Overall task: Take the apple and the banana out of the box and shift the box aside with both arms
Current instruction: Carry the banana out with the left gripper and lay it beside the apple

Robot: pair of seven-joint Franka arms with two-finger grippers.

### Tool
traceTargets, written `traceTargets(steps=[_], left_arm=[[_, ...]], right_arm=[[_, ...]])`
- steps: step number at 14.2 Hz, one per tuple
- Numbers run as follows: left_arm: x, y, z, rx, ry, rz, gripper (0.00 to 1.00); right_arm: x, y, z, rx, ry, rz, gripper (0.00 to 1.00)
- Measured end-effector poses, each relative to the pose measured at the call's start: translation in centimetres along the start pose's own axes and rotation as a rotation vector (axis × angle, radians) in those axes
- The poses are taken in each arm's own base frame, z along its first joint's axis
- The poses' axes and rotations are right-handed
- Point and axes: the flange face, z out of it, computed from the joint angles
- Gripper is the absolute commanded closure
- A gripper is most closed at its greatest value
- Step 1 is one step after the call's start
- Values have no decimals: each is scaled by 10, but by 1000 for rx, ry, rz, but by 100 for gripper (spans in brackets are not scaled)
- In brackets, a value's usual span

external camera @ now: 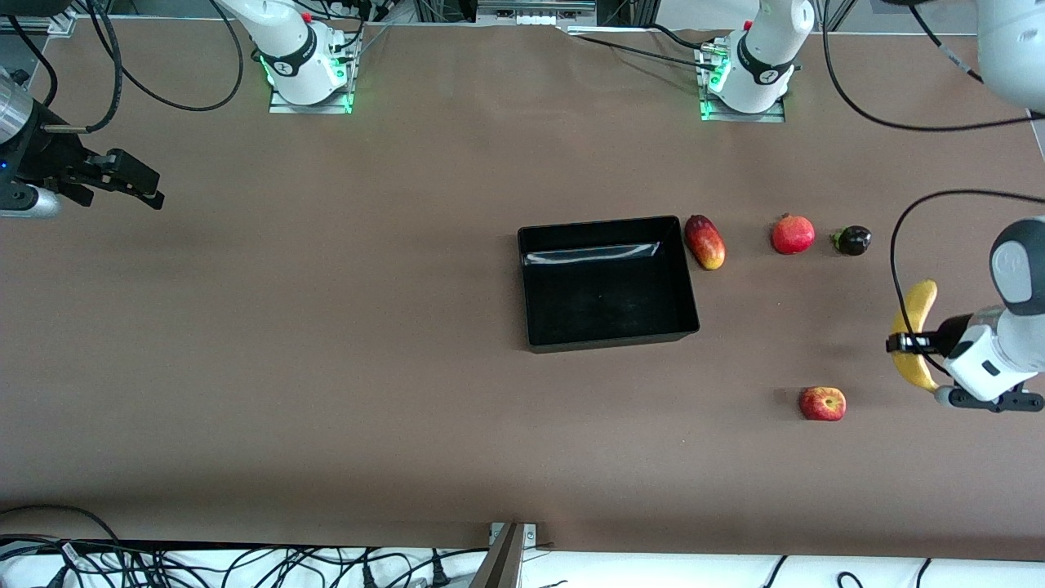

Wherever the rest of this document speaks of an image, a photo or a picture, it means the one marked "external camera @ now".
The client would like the yellow banana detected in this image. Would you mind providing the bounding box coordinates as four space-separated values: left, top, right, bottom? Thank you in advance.
891 279 940 394

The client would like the red apple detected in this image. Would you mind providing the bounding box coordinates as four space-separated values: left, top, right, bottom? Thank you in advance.
799 386 847 422

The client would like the black plastic box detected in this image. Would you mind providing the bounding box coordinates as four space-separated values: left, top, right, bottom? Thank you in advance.
517 215 701 354

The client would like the dark purple eggplant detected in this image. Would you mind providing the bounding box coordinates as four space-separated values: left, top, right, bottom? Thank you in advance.
831 225 873 257

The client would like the red pomegranate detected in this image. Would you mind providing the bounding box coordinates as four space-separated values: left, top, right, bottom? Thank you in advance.
772 213 816 256

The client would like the red yellow mango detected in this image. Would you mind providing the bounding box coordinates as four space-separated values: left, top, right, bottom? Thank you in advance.
684 214 727 271

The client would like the brown table mat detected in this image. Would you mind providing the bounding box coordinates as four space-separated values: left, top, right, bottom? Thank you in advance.
0 16 1045 564

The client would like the grey power strip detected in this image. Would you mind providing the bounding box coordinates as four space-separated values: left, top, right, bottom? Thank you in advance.
476 0 598 27

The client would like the short black cable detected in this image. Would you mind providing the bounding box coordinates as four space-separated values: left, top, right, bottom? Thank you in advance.
8 12 60 107

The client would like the thin black looping cable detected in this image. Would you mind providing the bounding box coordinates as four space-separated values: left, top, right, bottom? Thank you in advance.
86 0 246 113

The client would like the aluminium frame profile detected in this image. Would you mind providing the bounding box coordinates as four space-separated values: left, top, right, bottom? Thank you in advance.
0 7 80 38

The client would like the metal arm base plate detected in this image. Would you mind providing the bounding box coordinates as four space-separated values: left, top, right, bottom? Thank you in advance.
268 49 355 114
700 45 787 123

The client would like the black arcing floor cable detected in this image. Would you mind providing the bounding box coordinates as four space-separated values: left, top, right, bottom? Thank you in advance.
0 505 123 546

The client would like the black cable with white tag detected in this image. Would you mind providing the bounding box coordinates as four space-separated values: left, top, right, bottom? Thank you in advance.
0 535 91 588

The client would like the black base power cable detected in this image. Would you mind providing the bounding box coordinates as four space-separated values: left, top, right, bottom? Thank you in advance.
567 34 711 70
645 23 719 50

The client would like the aluminium frame post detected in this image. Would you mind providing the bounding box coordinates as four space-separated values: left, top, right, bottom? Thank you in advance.
598 0 659 28

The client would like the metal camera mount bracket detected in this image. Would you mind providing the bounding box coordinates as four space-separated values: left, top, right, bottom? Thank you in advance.
467 521 540 588

